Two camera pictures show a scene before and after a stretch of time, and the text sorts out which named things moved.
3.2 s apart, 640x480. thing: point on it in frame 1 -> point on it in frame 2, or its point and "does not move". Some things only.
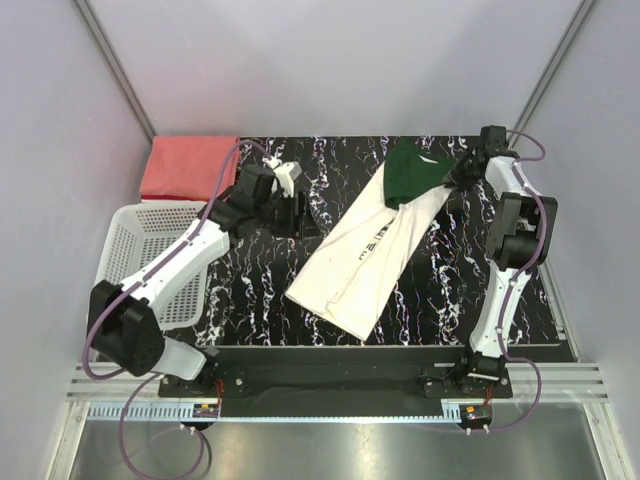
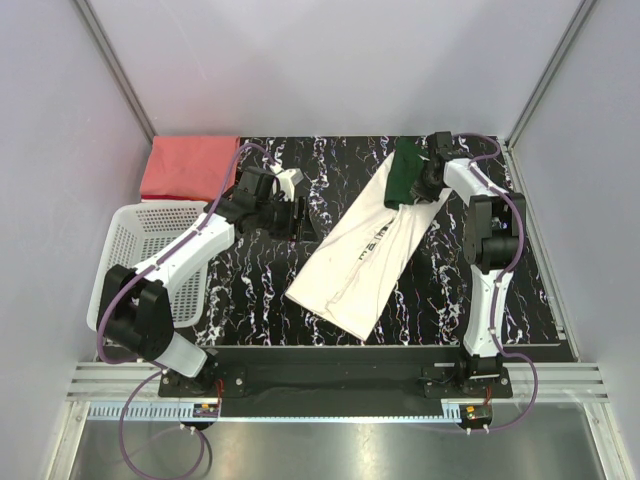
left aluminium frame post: x=114 y=67 does not move
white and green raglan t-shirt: x=374 y=243 does not move
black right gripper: x=457 y=183 -> x=424 y=194
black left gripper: x=301 y=225 does not move
